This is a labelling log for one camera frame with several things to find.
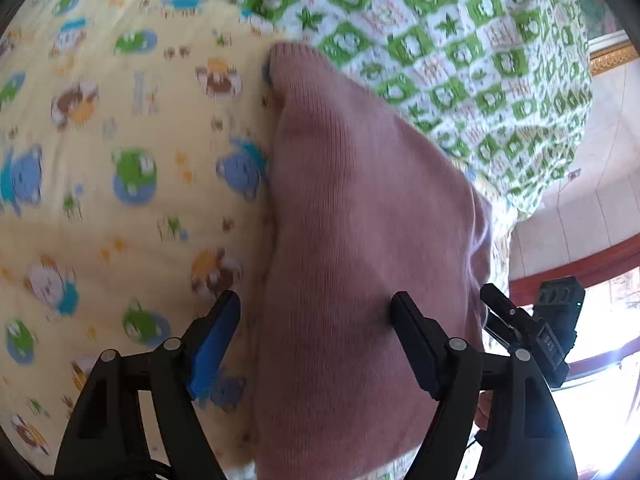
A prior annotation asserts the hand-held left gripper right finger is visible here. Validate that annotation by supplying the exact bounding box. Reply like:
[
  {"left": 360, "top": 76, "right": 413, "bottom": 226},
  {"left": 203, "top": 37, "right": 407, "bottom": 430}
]
[{"left": 390, "top": 291, "right": 579, "bottom": 480}]

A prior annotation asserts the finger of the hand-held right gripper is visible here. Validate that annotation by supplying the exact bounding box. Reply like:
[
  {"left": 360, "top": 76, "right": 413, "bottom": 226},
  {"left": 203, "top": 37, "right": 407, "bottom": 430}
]
[
  {"left": 482, "top": 321, "right": 522, "bottom": 357},
  {"left": 480, "top": 283, "right": 537, "bottom": 332}
]

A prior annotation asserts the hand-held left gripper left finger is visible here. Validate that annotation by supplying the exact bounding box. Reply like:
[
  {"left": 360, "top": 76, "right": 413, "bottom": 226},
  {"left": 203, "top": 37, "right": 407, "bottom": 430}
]
[{"left": 54, "top": 290, "right": 242, "bottom": 480}]

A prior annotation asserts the purple knit sweater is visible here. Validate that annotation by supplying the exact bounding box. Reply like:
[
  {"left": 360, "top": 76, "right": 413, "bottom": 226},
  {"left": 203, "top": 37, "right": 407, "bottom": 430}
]
[{"left": 252, "top": 42, "right": 496, "bottom": 480}]

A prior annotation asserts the person's right hand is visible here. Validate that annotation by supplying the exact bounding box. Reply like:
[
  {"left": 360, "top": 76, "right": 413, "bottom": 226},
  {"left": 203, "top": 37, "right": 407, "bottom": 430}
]
[{"left": 474, "top": 392, "right": 494, "bottom": 431}]

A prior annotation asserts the yellow cartoon print bedsheet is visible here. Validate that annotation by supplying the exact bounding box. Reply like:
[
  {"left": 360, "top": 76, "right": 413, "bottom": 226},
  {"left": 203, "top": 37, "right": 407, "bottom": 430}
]
[{"left": 0, "top": 0, "right": 512, "bottom": 480}]

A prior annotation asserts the green checkered quilt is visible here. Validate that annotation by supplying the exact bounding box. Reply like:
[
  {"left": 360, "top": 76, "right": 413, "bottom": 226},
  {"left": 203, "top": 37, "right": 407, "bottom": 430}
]
[{"left": 65, "top": 0, "right": 594, "bottom": 221}]

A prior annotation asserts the gold framed painting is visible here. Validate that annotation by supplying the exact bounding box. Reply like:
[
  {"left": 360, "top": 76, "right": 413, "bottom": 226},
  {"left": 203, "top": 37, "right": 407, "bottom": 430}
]
[{"left": 570, "top": 0, "right": 640, "bottom": 79}]

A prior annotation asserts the red wooden window frame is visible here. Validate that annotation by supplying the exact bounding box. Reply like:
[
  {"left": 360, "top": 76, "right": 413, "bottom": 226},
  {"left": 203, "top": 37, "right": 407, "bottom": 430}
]
[{"left": 507, "top": 232, "right": 640, "bottom": 386}]

